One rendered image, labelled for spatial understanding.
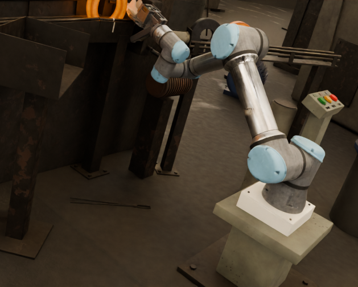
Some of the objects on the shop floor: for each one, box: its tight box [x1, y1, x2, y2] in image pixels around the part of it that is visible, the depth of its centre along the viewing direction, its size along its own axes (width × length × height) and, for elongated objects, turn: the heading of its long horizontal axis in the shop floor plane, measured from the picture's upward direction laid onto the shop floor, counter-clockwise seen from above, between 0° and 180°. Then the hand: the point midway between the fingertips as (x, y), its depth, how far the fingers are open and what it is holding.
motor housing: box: [128, 71, 193, 179], centre depth 216 cm, size 13×22×54 cm, turn 111°
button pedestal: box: [301, 90, 344, 146], centre depth 212 cm, size 16×24×62 cm, turn 111°
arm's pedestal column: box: [176, 226, 318, 287], centre depth 164 cm, size 40×40×26 cm
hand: (127, 5), depth 187 cm, fingers closed
